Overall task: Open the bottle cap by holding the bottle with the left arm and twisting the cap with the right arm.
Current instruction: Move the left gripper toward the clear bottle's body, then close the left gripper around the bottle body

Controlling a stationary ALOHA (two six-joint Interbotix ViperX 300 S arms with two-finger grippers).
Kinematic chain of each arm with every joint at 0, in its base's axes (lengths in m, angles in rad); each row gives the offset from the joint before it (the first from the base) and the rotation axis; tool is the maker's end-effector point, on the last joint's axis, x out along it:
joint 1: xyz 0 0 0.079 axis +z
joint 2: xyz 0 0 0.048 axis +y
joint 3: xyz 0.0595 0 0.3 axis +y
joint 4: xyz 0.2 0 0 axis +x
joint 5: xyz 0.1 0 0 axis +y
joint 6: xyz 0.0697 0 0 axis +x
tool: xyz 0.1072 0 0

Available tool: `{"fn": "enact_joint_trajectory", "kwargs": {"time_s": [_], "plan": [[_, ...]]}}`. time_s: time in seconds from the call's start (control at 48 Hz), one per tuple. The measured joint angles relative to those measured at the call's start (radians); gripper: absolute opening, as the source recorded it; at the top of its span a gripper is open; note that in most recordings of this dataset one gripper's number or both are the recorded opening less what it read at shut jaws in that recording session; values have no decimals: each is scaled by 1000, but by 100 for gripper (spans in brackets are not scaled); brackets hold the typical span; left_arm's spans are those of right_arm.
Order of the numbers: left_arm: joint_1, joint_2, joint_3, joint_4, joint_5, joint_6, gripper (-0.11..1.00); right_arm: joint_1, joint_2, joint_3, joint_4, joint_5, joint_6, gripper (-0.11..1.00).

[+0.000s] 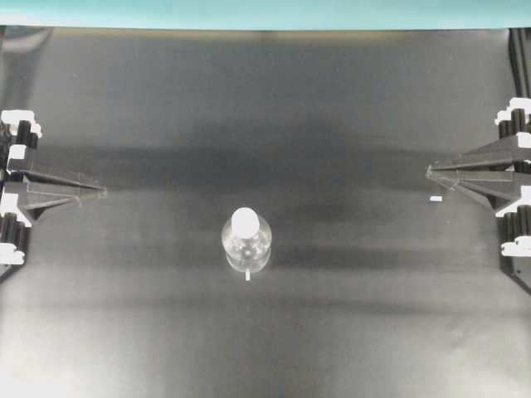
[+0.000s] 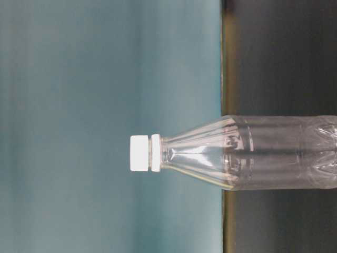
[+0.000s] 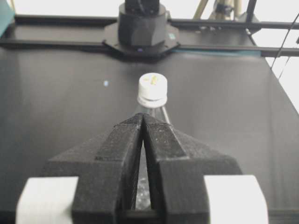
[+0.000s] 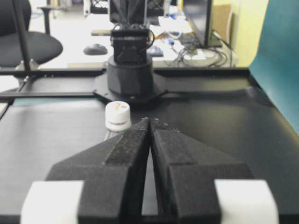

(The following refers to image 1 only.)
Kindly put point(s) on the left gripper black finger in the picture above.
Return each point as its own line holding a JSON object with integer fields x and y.
{"x": 34, "y": 199}
{"x": 34, "y": 170}

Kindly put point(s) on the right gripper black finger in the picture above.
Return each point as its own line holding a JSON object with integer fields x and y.
{"x": 500, "y": 190}
{"x": 502, "y": 152}

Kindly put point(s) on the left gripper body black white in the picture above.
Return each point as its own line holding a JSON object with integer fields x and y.
{"x": 24, "y": 131}

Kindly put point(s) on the white bottle cap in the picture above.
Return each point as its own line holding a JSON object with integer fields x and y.
{"x": 245, "y": 223}

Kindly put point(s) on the clear plastic bottle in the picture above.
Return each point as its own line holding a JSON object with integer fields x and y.
{"x": 248, "y": 256}

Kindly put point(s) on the black frame rail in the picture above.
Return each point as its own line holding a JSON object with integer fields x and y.
{"x": 519, "y": 55}

